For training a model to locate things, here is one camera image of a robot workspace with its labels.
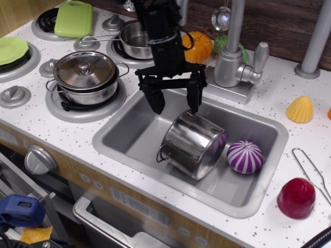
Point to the silver oven door handle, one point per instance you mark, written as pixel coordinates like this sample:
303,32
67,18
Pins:
110,226

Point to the hanging slotted spoon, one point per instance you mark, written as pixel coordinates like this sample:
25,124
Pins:
129,6

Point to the black coil burner back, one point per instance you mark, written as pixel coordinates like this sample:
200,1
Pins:
46,21

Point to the silver toy faucet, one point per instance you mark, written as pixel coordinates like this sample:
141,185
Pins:
231,78

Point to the grey toy sink basin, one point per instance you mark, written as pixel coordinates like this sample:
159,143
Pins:
134,134

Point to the grey stove knob front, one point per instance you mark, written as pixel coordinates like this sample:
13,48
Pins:
15,96

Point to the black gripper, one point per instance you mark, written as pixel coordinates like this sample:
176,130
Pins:
171,70

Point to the steel saucepan with handle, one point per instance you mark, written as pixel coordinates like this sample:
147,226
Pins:
134,41

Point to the green toy plate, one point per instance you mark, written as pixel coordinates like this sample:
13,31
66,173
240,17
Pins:
12,49

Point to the grey vertical post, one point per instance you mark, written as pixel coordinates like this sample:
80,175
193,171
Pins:
308,69

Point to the orange toy pumpkin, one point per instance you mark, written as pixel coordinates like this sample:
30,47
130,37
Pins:
201,50

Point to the red toy apple half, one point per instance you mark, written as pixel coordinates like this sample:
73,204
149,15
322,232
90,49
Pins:
297,198

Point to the yellow toy corn piece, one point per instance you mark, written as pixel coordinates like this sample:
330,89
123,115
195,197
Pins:
300,110

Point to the grey stove knob middle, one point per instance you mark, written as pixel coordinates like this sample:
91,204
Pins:
46,69

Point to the green toy vegetable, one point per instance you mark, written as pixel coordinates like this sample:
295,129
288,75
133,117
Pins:
221,41

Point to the lidded steel pot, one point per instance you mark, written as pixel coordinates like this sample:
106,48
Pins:
86,77

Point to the grey stove knob centre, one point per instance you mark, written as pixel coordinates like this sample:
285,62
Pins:
86,43

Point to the purple striped toy onion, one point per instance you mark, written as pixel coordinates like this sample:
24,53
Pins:
245,157

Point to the grey stove knob back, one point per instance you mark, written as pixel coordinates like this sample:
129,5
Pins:
113,23

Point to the grey stove knob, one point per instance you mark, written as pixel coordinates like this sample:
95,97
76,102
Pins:
113,23
15,96
46,69
86,43

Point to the green toy cutting board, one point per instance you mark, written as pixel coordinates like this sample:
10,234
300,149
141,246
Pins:
74,19

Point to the blue clamp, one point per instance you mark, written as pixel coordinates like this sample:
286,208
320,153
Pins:
22,211

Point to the hanging steel ladle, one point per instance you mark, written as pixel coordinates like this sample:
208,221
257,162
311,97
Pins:
221,17

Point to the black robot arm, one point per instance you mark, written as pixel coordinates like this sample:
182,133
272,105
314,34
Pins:
163,22

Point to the grey oven knob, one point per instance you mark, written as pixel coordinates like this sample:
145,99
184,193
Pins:
38,161

